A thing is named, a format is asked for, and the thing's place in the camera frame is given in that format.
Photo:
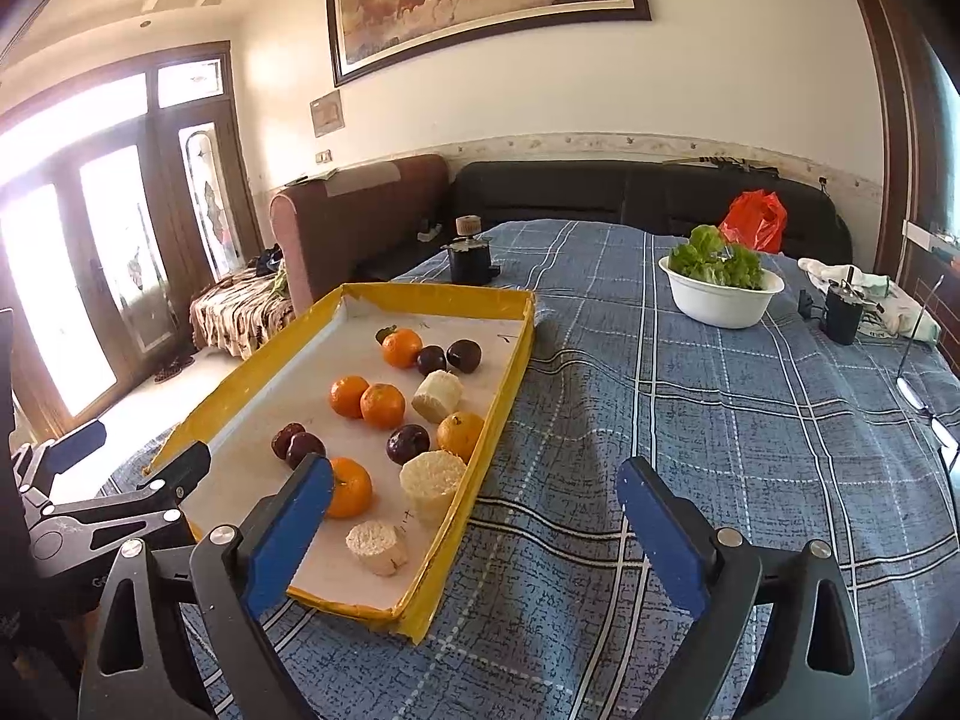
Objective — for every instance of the blue plaid tablecloth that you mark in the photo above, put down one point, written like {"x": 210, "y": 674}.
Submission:
{"x": 675, "y": 427}

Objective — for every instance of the brown patterned blanket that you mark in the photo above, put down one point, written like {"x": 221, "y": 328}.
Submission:
{"x": 240, "y": 315}

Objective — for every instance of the small black bag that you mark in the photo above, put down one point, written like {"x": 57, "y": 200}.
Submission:
{"x": 266, "y": 264}

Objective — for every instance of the green lettuce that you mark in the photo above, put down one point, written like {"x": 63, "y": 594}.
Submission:
{"x": 712, "y": 259}

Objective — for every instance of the black sofa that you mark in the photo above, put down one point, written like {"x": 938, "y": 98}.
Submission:
{"x": 570, "y": 191}

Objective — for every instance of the brown armchair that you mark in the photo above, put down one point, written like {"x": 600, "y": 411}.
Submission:
{"x": 352, "y": 232}

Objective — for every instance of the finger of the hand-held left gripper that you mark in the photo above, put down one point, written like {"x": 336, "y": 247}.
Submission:
{"x": 176, "y": 469}
{"x": 75, "y": 441}

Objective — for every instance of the orange with green leaf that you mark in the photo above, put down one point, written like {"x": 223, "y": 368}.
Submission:
{"x": 401, "y": 349}

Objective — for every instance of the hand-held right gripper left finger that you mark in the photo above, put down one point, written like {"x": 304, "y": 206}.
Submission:
{"x": 289, "y": 532}

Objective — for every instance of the small pale item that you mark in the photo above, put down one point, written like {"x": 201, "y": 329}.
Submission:
{"x": 427, "y": 229}

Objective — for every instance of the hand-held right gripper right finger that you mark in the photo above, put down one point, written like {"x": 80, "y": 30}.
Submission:
{"x": 664, "y": 532}

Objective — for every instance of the white sugarcane chunk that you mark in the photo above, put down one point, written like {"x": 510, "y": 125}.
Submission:
{"x": 437, "y": 395}
{"x": 377, "y": 546}
{"x": 433, "y": 480}

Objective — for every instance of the black power adapter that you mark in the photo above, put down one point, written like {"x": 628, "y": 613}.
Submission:
{"x": 807, "y": 305}

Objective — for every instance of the red plastic bag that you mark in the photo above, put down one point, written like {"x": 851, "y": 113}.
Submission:
{"x": 754, "y": 221}

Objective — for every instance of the small wall plaque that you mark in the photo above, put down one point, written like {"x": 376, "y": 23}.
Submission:
{"x": 327, "y": 114}

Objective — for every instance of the black jar with cork knob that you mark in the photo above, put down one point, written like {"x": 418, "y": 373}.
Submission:
{"x": 469, "y": 266}

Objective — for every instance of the black jar with metal clip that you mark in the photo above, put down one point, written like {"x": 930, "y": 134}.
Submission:
{"x": 841, "y": 319}

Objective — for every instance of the small orange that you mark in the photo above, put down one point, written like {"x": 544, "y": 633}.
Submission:
{"x": 350, "y": 487}
{"x": 460, "y": 435}
{"x": 349, "y": 396}
{"x": 384, "y": 405}

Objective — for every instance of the dark slipper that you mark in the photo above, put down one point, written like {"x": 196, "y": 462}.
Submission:
{"x": 163, "y": 374}
{"x": 184, "y": 364}

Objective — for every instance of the wooden door frame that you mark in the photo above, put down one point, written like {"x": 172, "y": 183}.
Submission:
{"x": 896, "y": 90}

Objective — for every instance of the dark purple passion fruit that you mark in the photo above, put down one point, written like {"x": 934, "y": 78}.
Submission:
{"x": 407, "y": 442}
{"x": 431, "y": 360}
{"x": 463, "y": 355}
{"x": 305, "y": 448}

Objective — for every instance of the eyeglasses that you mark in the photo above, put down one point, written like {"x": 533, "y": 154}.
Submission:
{"x": 910, "y": 390}

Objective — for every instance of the white bowl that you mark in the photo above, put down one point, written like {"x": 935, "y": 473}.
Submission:
{"x": 720, "y": 304}

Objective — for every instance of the white cloth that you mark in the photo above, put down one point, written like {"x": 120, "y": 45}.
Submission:
{"x": 896, "y": 311}

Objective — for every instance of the wooden glass door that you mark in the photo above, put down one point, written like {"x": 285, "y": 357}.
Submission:
{"x": 165, "y": 255}

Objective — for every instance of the yellow-edged cardboard tray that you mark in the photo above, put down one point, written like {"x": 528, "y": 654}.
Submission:
{"x": 322, "y": 356}

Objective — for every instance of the wooden cabinet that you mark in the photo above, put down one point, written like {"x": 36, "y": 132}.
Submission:
{"x": 946, "y": 330}

